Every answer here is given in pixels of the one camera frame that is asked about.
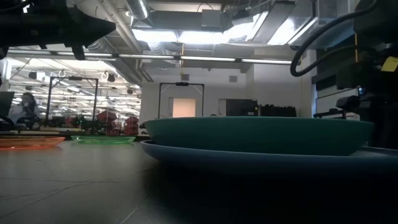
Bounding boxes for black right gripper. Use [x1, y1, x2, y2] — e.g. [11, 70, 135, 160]
[312, 34, 398, 150]

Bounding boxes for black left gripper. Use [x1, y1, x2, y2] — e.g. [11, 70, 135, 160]
[0, 0, 118, 62]

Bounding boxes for large green plastic plate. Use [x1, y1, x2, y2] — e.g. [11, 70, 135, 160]
[143, 116, 375, 156]

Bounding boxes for black office chair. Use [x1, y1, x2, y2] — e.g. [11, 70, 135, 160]
[313, 95, 362, 119]

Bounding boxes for red storage bins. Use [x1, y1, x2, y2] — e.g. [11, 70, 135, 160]
[96, 110, 140, 135]

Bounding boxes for person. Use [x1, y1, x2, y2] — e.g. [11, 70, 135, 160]
[7, 92, 41, 130]

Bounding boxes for green translucent small plate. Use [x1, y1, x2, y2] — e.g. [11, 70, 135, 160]
[70, 134, 137, 145]

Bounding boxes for dark computer monitor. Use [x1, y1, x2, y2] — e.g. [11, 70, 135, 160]
[0, 91, 16, 118]

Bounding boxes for long ceiling light strip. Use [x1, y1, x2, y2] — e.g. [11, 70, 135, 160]
[6, 49, 293, 65]

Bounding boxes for orange translucent small plate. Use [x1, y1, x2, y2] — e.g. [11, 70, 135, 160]
[0, 136, 66, 151]

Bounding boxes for black cabinets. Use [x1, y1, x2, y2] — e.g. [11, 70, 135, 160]
[225, 98, 298, 118]

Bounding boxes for black table mat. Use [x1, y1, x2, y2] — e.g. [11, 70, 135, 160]
[0, 133, 398, 224]

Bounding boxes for large blue plastic plate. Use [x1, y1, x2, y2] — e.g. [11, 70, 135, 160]
[139, 139, 398, 177]

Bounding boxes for silver ceiling duct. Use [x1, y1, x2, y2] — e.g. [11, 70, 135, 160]
[126, 0, 150, 20]

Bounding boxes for black rig frame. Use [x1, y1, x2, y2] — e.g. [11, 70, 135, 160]
[46, 76, 99, 127]
[158, 82, 205, 118]

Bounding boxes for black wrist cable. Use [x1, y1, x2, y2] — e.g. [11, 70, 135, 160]
[290, 0, 379, 78]

